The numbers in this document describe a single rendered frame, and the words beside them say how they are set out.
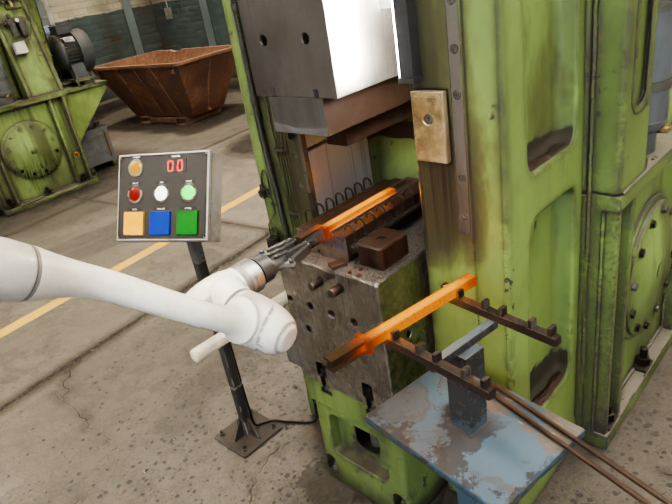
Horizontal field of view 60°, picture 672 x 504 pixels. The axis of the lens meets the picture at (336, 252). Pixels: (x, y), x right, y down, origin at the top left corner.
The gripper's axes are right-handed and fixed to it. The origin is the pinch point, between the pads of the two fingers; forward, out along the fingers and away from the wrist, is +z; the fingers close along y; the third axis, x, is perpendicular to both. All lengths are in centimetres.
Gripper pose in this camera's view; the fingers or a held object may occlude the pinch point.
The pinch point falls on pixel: (311, 238)
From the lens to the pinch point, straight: 159.8
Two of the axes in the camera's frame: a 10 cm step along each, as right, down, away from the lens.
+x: -1.7, -8.7, -4.6
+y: 7.3, 2.0, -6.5
